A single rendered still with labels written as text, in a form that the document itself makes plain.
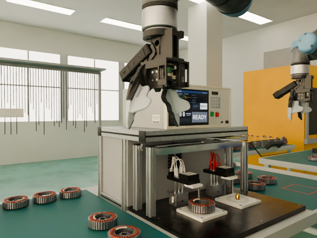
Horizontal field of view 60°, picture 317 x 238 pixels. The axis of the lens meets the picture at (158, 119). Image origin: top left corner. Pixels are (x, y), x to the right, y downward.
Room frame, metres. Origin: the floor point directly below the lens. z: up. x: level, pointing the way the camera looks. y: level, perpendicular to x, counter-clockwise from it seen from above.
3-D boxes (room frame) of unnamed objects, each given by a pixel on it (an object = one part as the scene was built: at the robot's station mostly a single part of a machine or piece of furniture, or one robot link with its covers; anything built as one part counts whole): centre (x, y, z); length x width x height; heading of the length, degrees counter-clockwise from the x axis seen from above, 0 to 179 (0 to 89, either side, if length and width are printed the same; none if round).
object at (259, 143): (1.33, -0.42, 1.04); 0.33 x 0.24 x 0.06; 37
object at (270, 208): (1.23, -0.27, 0.76); 0.64 x 0.47 x 0.02; 127
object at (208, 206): (1.14, -0.18, 0.80); 0.11 x 0.11 x 0.04
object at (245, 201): (1.29, -0.37, 0.78); 0.15 x 0.15 x 0.01; 37
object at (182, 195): (1.26, -0.09, 0.80); 0.08 x 0.05 x 0.06; 127
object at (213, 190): (1.40, -0.29, 0.80); 0.08 x 0.05 x 0.06; 127
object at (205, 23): (5.46, -0.92, 1.65); 0.50 x 0.45 x 3.30; 37
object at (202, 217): (1.14, -0.18, 0.78); 0.15 x 0.15 x 0.01; 37
